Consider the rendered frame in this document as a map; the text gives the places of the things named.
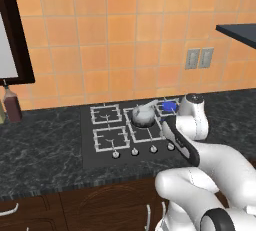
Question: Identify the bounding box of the black gas hob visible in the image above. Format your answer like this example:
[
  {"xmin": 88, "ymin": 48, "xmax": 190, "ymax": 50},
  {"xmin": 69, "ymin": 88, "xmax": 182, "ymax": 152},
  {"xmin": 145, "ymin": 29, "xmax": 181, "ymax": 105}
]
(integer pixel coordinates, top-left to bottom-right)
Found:
[{"xmin": 79, "ymin": 98, "xmax": 202, "ymax": 171}]

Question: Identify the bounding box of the dark wood cupboard door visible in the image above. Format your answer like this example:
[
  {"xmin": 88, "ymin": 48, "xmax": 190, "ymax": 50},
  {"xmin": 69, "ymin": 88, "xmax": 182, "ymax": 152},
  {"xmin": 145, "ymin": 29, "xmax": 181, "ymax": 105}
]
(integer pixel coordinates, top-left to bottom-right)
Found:
[{"xmin": 59, "ymin": 178, "xmax": 159, "ymax": 231}]

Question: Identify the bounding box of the dark red bottle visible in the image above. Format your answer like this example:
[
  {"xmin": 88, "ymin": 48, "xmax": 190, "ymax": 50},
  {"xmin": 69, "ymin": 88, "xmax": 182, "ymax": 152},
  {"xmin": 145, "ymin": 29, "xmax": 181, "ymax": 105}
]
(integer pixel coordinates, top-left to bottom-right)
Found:
[{"xmin": 2, "ymin": 79, "xmax": 23, "ymax": 124}]

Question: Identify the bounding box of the dark framed window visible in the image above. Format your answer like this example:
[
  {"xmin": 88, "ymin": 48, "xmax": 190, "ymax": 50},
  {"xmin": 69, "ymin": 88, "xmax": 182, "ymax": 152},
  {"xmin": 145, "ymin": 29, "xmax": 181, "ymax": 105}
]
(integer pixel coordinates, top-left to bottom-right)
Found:
[{"xmin": 0, "ymin": 0, "xmax": 36, "ymax": 87}]

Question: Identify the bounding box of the dark wood drawer front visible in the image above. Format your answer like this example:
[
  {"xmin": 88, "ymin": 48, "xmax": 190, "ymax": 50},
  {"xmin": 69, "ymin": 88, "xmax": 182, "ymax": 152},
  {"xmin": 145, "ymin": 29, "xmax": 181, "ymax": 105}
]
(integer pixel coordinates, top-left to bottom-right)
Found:
[{"xmin": 0, "ymin": 192, "xmax": 64, "ymax": 231}]

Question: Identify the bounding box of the grey wall socket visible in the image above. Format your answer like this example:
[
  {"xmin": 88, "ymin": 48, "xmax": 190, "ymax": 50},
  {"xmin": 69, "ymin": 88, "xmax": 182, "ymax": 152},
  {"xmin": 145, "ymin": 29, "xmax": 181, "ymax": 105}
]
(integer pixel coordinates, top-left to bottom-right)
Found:
[
  {"xmin": 198, "ymin": 47, "xmax": 215, "ymax": 70},
  {"xmin": 185, "ymin": 48, "xmax": 201, "ymax": 71}
]

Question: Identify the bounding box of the white cupboard handle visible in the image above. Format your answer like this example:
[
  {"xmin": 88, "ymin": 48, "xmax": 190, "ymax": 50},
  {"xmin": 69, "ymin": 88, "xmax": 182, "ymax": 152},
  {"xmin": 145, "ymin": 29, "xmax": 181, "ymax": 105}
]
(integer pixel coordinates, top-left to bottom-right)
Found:
[
  {"xmin": 145, "ymin": 204, "xmax": 152, "ymax": 231},
  {"xmin": 161, "ymin": 201, "xmax": 167, "ymax": 227}
]

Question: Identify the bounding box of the dark wall shelf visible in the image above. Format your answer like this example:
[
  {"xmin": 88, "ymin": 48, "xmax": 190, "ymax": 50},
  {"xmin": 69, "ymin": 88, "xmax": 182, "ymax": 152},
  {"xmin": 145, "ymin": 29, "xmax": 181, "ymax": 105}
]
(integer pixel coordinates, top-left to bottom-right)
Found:
[{"xmin": 215, "ymin": 23, "xmax": 256, "ymax": 50}]

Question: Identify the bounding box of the white curved drawer handle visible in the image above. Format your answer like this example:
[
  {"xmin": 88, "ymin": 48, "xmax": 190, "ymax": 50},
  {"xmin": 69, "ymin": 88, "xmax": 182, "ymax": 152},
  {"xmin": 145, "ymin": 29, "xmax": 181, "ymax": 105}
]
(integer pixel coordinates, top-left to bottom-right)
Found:
[{"xmin": 0, "ymin": 202, "xmax": 20, "ymax": 217}]

